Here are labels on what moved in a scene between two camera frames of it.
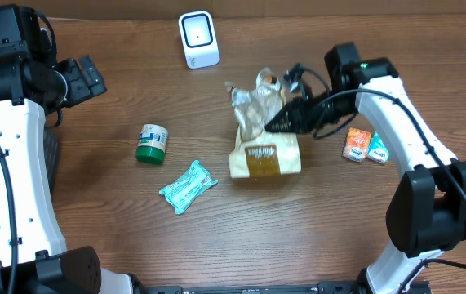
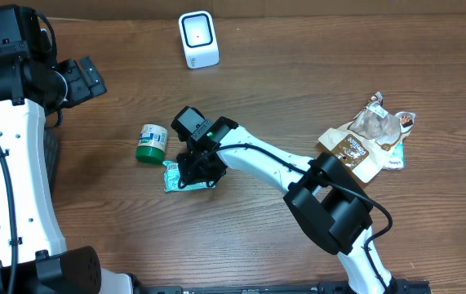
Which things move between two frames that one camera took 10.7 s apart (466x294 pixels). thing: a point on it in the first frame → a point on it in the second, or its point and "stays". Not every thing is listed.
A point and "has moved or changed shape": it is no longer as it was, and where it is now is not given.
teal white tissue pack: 378,150 has moved or changed shape
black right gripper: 301,122 → 193,175
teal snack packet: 188,189 → 171,180
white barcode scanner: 199,38 stays
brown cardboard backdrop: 70,10 stays
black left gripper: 84,89 stays
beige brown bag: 259,151 → 365,142
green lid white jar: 153,140 stays
